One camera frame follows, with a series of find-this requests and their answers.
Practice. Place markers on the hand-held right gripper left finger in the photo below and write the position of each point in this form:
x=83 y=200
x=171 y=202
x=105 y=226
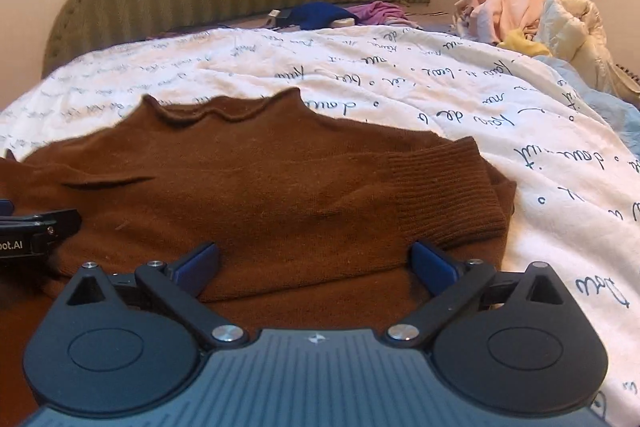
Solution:
x=195 y=266

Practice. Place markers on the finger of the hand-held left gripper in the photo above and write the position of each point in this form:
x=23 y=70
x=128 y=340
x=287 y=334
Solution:
x=45 y=219
x=5 y=207

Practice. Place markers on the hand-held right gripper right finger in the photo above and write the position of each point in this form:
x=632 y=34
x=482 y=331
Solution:
x=436 y=268

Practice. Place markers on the brown knit sweater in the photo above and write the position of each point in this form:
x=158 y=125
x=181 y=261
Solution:
x=260 y=187

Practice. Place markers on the pink clothes pile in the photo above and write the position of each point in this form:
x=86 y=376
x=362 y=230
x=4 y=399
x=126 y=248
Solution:
x=505 y=7

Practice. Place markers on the white script-printed bedspread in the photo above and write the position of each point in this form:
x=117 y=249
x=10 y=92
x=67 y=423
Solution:
x=425 y=107

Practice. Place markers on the light blue sheet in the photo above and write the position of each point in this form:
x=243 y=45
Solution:
x=605 y=112

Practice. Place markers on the yellow cloth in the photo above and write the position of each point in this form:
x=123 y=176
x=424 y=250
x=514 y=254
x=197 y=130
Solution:
x=525 y=44

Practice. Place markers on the purple cloth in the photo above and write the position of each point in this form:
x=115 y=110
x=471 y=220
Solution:
x=382 y=13

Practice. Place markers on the cream puffy jacket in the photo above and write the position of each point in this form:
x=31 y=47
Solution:
x=575 y=32

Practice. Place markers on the blue cloth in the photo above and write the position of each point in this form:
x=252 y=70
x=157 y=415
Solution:
x=320 y=16

